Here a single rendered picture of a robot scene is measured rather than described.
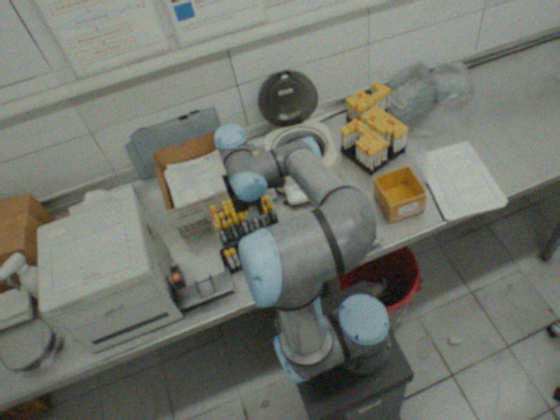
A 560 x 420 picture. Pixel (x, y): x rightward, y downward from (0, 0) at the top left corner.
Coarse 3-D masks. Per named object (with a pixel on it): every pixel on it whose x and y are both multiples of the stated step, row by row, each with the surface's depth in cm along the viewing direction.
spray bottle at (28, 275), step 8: (16, 256) 129; (24, 256) 132; (8, 264) 127; (16, 264) 129; (24, 264) 132; (0, 272) 125; (8, 272) 127; (16, 272) 131; (24, 272) 132; (32, 272) 134; (0, 280) 125; (8, 280) 128; (24, 280) 133; (32, 280) 134; (16, 288) 132; (24, 288) 135; (32, 288) 135
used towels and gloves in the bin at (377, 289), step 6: (372, 282) 217; (384, 282) 214; (372, 288) 211; (378, 288) 211; (384, 288) 212; (390, 288) 213; (378, 294) 210; (384, 294) 208; (390, 294) 209; (378, 300) 207; (384, 300) 207; (390, 300) 207; (384, 306) 206
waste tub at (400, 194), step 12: (408, 168) 159; (384, 180) 159; (396, 180) 162; (408, 180) 162; (384, 192) 163; (396, 192) 163; (408, 192) 163; (420, 192) 155; (384, 204) 154; (396, 204) 148; (408, 204) 151; (420, 204) 154; (396, 216) 154; (408, 216) 156
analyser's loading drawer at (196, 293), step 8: (224, 272) 144; (200, 280) 141; (208, 280) 142; (216, 280) 142; (224, 280) 142; (232, 280) 140; (184, 288) 141; (192, 288) 141; (200, 288) 141; (208, 288) 141; (216, 288) 141; (224, 288) 140; (232, 288) 140; (176, 296) 140; (184, 296) 140; (192, 296) 139; (200, 296) 138; (208, 296) 139; (184, 304) 138; (192, 304) 138
